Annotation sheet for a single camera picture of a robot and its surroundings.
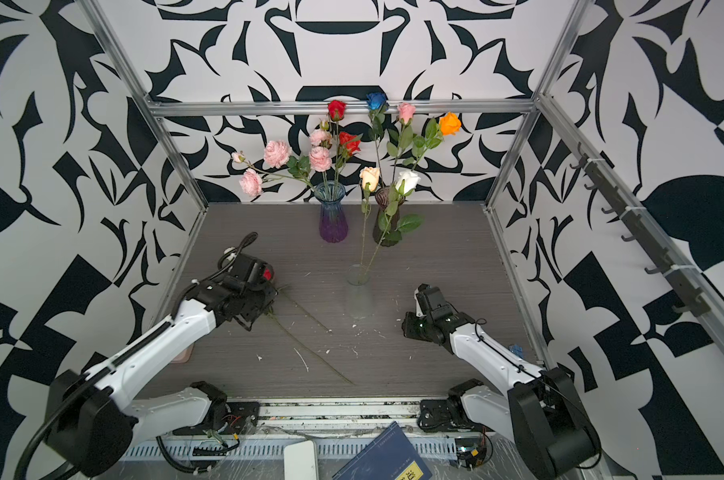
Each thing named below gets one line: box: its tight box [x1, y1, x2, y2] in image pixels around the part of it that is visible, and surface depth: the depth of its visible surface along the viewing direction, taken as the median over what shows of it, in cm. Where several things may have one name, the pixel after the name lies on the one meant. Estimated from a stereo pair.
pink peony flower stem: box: [309, 120, 333, 199], surface depth 91 cm
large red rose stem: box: [336, 131, 363, 181], surface depth 96 cm
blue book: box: [332, 421, 433, 480], surface depth 70 cm
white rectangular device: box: [284, 440, 319, 480], surface depth 67 cm
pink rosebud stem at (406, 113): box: [386, 102, 416, 184], surface depth 91 cm
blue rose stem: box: [367, 92, 388, 187], surface depth 87 cm
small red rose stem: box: [328, 100, 347, 187], surface depth 89 cm
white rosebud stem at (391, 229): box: [362, 170, 424, 277], surface depth 71 cm
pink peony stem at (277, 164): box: [231, 140, 322, 197], surface depth 80 cm
